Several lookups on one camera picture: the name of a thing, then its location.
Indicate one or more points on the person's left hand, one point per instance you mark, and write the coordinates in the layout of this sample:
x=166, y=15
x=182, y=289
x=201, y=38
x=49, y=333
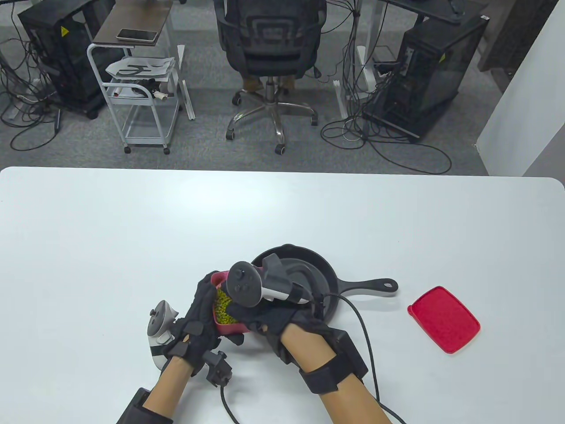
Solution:
x=198, y=318

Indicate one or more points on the person's right hand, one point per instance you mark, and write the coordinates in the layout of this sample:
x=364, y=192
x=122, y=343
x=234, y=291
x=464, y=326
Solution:
x=273, y=316

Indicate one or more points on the pile of green mung beans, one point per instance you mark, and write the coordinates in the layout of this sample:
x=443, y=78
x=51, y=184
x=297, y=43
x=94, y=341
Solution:
x=225, y=307

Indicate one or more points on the red plastic container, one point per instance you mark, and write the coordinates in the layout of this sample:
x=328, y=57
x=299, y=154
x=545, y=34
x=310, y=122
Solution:
x=229, y=329

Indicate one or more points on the black cast iron frying pan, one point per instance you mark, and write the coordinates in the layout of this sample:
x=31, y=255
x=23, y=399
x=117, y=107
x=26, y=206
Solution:
x=371, y=286

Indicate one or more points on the red container lid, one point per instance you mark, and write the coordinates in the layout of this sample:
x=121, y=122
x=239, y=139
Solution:
x=443, y=320

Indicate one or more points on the person's left forearm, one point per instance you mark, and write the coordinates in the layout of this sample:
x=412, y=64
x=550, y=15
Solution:
x=165, y=388

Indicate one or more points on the person's right forearm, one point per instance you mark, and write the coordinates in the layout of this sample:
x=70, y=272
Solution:
x=335, y=397

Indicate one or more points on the white and grey controller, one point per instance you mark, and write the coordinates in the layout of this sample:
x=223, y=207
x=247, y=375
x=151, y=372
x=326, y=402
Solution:
x=161, y=316
x=242, y=282

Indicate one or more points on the white rolling cart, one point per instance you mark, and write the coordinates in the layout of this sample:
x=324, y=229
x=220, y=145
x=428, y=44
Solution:
x=132, y=99

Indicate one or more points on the white table leg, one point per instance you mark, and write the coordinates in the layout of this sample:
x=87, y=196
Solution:
x=185, y=84

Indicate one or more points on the white plastic device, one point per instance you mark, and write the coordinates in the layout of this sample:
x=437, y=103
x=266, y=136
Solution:
x=132, y=90

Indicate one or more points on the white printed paper sheets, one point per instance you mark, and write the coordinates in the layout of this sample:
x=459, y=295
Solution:
x=141, y=68

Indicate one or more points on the black mesh office chair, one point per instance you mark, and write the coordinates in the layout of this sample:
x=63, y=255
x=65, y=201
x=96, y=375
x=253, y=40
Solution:
x=269, y=39

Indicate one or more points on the black computer tower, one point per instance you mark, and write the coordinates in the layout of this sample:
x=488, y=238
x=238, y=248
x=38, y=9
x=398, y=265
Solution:
x=441, y=79
x=66, y=66

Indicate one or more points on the black smartphone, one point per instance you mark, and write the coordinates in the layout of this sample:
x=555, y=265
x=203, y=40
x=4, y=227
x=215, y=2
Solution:
x=137, y=35

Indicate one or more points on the brown wooden side table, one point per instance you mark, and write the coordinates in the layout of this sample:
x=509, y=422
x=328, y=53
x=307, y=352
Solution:
x=132, y=17

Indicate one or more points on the black desk top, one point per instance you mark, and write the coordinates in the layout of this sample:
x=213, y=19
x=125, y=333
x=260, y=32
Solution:
x=437, y=9

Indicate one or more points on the white desk frame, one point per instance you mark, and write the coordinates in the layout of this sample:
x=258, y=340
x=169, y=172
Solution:
x=373, y=26

